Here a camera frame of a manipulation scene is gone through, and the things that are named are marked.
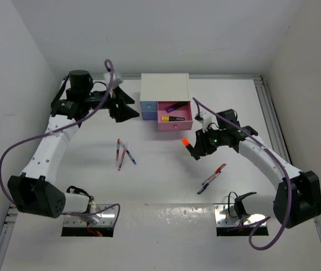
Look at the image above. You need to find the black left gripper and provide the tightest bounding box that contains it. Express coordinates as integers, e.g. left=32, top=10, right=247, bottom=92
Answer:
left=83, top=85, right=139, bottom=123

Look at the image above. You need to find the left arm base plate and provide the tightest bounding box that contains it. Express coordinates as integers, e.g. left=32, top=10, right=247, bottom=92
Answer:
left=63, top=203, right=120, bottom=228

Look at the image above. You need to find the pink pen refill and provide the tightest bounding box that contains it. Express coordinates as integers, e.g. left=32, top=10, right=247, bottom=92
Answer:
left=118, top=146, right=127, bottom=171

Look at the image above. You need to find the pink drawer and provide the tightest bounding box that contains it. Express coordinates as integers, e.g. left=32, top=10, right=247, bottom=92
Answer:
left=157, top=101, right=193, bottom=132

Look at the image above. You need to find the white drawer cabinet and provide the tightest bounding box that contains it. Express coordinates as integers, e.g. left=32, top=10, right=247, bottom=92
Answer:
left=140, top=73, right=190, bottom=103

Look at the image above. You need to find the white front shelf board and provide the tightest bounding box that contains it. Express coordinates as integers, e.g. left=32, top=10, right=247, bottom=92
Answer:
left=2, top=204, right=321, bottom=270

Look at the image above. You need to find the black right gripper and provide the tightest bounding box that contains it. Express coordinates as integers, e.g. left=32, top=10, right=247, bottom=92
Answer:
left=192, top=126, right=226, bottom=156

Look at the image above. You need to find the light blue drawer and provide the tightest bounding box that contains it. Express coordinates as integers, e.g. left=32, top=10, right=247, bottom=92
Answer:
left=140, top=101, right=157, bottom=111

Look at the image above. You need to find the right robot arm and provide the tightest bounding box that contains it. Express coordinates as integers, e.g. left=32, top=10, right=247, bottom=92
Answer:
left=186, top=110, right=321, bottom=229

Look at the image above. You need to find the yellow highlighter marker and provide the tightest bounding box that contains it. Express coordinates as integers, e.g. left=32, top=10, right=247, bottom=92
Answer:
left=161, top=116, right=185, bottom=122

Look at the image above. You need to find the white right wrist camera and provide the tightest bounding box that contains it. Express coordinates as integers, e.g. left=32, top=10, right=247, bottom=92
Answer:
left=194, top=112, right=212, bottom=133

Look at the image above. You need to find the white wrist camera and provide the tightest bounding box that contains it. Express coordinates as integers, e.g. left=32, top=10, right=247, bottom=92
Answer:
left=194, top=112, right=212, bottom=133
left=103, top=72, right=123, bottom=89

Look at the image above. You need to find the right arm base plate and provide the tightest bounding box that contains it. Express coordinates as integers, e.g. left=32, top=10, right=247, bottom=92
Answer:
left=214, top=203, right=266, bottom=228

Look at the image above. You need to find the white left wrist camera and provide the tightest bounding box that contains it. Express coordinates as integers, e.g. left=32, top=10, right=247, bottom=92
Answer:
left=103, top=72, right=123, bottom=89

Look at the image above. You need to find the red gel pen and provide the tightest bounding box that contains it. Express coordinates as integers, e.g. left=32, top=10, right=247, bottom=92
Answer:
left=201, top=163, right=227, bottom=186

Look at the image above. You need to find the orange highlighter marker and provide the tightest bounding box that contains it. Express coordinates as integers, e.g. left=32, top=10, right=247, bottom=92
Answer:
left=181, top=138, right=193, bottom=151

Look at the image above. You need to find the red pen refill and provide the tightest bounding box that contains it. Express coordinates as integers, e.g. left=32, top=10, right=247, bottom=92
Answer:
left=115, top=138, right=120, bottom=161

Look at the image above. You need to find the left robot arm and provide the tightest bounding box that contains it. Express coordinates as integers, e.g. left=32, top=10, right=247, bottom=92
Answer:
left=7, top=70, right=139, bottom=218

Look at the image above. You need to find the blue gel pen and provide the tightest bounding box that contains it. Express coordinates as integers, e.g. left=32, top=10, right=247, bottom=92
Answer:
left=197, top=176, right=217, bottom=195

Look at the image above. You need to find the aluminium frame rail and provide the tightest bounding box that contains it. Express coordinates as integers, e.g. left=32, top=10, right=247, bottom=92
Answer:
left=254, top=76, right=292, bottom=164

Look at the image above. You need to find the purple highlighter marker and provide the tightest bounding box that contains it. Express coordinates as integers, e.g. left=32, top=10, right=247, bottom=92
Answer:
left=166, top=102, right=188, bottom=113

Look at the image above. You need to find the blue pen refill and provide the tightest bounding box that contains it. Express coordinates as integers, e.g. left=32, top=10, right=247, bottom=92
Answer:
left=123, top=144, right=137, bottom=165

